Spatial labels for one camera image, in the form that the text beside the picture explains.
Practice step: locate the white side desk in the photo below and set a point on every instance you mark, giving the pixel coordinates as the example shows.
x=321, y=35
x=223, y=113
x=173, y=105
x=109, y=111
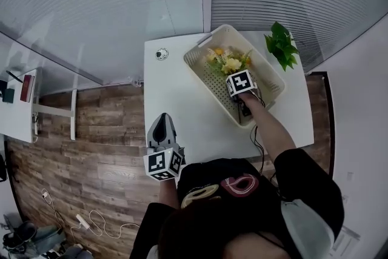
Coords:
x=18, y=112

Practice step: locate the pile of bags and shoes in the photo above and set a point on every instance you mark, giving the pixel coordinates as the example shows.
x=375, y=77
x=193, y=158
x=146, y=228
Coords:
x=33, y=239

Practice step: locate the black pen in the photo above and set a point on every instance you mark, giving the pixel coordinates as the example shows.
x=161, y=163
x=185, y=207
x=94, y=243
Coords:
x=14, y=76

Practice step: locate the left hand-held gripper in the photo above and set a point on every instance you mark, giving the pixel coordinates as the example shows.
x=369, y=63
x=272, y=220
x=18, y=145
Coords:
x=160, y=142

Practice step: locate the person's left forearm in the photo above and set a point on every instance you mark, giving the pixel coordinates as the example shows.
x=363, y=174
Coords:
x=167, y=192

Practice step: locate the dark green box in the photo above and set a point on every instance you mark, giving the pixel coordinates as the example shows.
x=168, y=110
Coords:
x=8, y=96

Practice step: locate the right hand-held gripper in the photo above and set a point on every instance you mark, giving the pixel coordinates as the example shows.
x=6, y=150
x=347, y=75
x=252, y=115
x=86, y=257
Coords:
x=240, y=84

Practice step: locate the person's right forearm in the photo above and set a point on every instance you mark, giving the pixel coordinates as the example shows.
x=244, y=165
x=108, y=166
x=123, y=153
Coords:
x=269, y=127

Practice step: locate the person's black printed shirt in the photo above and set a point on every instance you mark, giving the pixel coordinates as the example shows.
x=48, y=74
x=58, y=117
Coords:
x=242, y=191

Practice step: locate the red book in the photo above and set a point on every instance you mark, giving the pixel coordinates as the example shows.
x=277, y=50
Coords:
x=27, y=88

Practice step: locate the yellow artificial flowers bouquet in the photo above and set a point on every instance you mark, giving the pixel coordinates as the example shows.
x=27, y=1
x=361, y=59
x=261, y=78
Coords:
x=228, y=61

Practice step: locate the green leafy potted plant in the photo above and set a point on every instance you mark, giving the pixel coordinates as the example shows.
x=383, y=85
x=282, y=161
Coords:
x=282, y=46

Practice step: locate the cream perforated plastic basket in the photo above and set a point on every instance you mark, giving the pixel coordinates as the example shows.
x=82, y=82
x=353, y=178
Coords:
x=212, y=82

